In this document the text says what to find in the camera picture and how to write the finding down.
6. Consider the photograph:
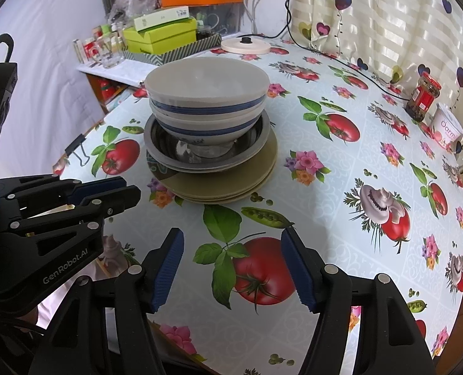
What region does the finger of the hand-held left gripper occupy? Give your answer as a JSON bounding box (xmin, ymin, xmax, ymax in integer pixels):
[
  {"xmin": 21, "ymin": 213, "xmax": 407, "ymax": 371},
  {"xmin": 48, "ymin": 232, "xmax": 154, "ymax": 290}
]
[
  {"xmin": 0, "ymin": 176, "xmax": 126, "ymax": 209},
  {"xmin": 9, "ymin": 187, "xmax": 142, "ymax": 235}
]

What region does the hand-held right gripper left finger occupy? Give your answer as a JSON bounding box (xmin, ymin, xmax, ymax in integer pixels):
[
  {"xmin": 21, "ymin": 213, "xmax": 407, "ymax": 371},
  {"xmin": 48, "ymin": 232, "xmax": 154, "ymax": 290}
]
[{"xmin": 28, "ymin": 227, "xmax": 186, "ymax": 375}]

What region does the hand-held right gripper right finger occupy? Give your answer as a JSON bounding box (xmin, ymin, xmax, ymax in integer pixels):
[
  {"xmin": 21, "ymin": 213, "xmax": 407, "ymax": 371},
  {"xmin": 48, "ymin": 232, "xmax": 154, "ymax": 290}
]
[{"xmin": 280, "ymin": 227, "xmax": 437, "ymax": 375}]

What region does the white bowl blue stripe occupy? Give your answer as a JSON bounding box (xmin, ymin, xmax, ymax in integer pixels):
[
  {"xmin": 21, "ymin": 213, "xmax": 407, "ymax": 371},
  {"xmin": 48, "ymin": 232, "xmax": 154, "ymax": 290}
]
[
  {"xmin": 149, "ymin": 99, "xmax": 265, "ymax": 157},
  {"xmin": 144, "ymin": 57, "xmax": 271, "ymax": 120}
]

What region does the stainless steel bowl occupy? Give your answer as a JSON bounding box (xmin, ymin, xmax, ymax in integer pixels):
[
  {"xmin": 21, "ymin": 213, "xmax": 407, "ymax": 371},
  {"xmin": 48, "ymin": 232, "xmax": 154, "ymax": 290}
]
[{"xmin": 143, "ymin": 111, "xmax": 273, "ymax": 173}]

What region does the black binder clip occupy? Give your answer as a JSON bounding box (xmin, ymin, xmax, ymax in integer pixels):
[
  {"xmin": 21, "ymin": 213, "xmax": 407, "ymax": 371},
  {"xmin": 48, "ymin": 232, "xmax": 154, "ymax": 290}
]
[{"xmin": 65, "ymin": 133, "xmax": 92, "ymax": 168}]

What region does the vegetable print tablecloth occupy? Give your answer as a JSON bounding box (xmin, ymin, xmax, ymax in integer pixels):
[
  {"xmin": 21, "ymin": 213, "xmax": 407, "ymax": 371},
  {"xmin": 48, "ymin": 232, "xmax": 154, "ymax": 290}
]
[{"xmin": 52, "ymin": 35, "xmax": 463, "ymax": 375}]

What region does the wooden side shelf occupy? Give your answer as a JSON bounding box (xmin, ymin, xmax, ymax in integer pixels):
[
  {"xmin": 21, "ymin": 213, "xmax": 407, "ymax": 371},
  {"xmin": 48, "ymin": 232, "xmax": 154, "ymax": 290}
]
[{"xmin": 86, "ymin": 72, "xmax": 128, "ymax": 115}]

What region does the red printed packet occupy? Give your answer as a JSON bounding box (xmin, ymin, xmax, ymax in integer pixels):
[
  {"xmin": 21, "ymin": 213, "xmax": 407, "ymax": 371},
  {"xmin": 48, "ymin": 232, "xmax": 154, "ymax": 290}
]
[{"xmin": 99, "ymin": 78, "xmax": 119, "ymax": 102}]

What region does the white shelf board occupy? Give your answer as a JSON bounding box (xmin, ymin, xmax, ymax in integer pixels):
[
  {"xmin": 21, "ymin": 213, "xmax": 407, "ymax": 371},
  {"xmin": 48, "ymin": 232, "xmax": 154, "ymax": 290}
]
[{"xmin": 77, "ymin": 49, "xmax": 156, "ymax": 88}]

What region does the glass mug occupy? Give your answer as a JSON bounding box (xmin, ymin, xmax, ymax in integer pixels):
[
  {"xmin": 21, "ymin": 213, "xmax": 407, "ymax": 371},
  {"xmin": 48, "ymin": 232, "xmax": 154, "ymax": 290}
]
[{"xmin": 90, "ymin": 33, "xmax": 126, "ymax": 69}]

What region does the row of small bottles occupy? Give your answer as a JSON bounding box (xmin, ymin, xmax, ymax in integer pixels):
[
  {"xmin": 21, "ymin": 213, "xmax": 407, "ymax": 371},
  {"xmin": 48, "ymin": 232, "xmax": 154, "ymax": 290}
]
[{"xmin": 72, "ymin": 23, "xmax": 125, "ymax": 63}]

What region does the grey zigzag pattern tray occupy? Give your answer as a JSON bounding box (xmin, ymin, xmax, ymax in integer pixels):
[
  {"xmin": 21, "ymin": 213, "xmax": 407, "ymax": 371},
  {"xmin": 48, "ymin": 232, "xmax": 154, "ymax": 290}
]
[{"xmin": 122, "ymin": 31, "xmax": 223, "ymax": 67}]

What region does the lime green box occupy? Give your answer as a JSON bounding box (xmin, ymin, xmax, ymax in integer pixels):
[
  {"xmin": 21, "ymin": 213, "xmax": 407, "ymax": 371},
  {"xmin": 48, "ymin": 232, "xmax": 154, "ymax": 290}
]
[{"xmin": 122, "ymin": 17, "xmax": 198, "ymax": 54}]

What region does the pale green flat box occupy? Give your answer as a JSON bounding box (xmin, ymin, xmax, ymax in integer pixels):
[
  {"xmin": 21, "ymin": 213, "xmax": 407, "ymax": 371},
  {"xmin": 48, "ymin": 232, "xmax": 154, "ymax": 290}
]
[{"xmin": 133, "ymin": 6, "xmax": 191, "ymax": 33}]

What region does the clear plastic bag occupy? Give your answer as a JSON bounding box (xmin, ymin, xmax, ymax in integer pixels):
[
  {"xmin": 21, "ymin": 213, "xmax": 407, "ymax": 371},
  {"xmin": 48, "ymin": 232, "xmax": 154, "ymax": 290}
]
[{"xmin": 108, "ymin": 0, "xmax": 162, "ymax": 24}]

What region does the cream kettle base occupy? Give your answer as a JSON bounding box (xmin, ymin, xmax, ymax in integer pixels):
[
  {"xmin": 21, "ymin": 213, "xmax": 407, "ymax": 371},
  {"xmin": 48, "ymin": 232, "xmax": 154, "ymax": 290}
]
[{"xmin": 221, "ymin": 36, "xmax": 271, "ymax": 56}]

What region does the white yogurt tub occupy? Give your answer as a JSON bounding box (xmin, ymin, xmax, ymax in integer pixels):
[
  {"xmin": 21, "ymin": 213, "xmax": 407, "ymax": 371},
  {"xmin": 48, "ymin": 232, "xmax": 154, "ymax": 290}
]
[{"xmin": 428, "ymin": 102, "xmax": 463, "ymax": 151}]

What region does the red lid sauce jar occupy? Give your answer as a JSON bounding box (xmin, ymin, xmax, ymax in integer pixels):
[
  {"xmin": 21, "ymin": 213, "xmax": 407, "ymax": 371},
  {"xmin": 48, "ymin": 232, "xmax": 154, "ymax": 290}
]
[{"xmin": 405, "ymin": 72, "xmax": 441, "ymax": 123}]

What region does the striped heart print curtain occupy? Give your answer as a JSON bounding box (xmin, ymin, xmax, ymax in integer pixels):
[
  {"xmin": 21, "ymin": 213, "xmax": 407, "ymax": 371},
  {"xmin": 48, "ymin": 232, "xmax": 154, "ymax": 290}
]
[{"xmin": 288, "ymin": 0, "xmax": 463, "ymax": 165}]

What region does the black power cable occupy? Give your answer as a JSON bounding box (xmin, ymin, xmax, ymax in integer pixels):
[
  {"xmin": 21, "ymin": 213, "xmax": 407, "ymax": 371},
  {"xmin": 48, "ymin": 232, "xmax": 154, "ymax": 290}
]
[{"xmin": 282, "ymin": 0, "xmax": 411, "ymax": 100}]

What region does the white power cable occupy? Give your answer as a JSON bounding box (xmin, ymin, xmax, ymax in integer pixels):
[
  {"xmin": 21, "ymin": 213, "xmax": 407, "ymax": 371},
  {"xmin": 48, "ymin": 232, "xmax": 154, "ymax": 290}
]
[{"xmin": 244, "ymin": 0, "xmax": 264, "ymax": 36}]

